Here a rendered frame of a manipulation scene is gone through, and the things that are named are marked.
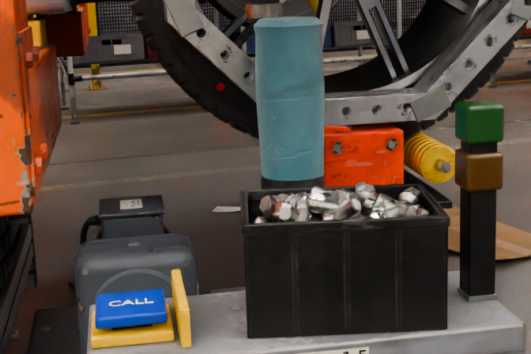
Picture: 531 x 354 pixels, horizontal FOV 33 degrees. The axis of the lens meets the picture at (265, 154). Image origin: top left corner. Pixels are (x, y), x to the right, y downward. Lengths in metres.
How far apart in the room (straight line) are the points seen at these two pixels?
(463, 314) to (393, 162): 0.41
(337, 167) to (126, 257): 0.33
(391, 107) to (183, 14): 0.33
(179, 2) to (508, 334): 0.61
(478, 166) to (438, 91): 0.39
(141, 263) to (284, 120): 0.33
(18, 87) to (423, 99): 0.57
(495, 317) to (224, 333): 0.27
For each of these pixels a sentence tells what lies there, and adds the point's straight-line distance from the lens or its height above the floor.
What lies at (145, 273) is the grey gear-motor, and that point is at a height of 0.38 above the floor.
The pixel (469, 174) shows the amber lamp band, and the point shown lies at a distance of 0.94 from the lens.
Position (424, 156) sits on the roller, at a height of 0.52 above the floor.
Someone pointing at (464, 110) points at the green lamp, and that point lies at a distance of 0.93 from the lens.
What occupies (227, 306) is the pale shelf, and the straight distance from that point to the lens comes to 0.97.
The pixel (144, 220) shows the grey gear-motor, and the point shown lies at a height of 0.42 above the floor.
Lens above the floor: 0.80
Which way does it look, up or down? 12 degrees down
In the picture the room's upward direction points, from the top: 2 degrees counter-clockwise
